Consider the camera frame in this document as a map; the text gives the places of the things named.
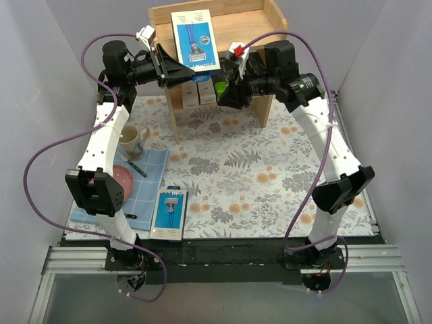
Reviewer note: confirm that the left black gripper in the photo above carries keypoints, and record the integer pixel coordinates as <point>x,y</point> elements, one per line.
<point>160,67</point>

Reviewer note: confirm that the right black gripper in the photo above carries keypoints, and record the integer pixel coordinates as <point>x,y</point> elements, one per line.
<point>241,85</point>

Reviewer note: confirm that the green black Gillette razor box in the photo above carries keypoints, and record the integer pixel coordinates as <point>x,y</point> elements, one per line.
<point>220,88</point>

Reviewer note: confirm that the white Harry's razor box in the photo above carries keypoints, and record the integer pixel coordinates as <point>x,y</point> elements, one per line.
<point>206,92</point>

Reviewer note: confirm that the long white Harry's box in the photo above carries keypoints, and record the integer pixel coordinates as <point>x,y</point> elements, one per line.
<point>190,99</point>

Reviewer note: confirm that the blue Harry's razor pack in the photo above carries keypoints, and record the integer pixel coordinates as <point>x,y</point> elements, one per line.
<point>169,214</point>
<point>195,43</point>

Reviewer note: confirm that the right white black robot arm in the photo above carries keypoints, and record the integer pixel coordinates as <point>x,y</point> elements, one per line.
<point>345,178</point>

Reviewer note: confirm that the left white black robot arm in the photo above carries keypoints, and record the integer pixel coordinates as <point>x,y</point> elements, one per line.
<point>91,183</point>

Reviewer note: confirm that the cream ceramic mug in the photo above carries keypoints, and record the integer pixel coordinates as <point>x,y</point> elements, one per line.
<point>133,139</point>

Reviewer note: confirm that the blue checked cloth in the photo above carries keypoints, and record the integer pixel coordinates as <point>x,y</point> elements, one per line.
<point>140,201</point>

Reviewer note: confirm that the pink dotted plate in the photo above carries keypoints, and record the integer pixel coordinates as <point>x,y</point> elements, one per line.
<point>124,177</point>

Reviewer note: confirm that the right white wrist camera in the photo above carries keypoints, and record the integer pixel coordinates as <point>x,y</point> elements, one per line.
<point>237,57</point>

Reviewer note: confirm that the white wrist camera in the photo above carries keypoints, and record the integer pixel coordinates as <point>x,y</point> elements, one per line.
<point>237,57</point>
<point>146,37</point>

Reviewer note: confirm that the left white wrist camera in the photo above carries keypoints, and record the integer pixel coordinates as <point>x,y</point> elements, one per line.
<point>146,37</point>

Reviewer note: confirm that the knife with wooden handle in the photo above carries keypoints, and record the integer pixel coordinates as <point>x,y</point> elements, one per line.
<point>130,163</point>

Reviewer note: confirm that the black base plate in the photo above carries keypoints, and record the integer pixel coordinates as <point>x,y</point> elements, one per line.
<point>228,261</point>

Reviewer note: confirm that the aluminium rail frame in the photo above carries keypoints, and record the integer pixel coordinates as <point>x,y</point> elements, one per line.
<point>75,288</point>

